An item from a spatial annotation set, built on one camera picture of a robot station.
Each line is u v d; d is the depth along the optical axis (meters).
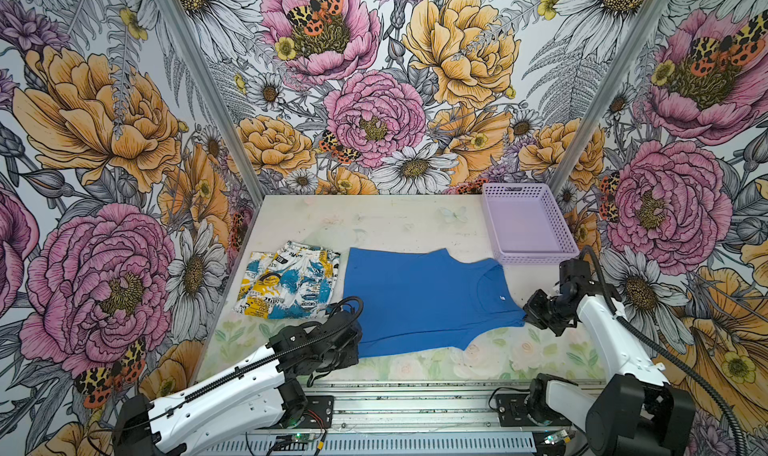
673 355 0.43
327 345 0.57
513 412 0.74
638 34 0.79
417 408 0.77
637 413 0.40
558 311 0.68
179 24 0.76
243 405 0.57
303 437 0.71
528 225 1.14
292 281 0.95
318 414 0.74
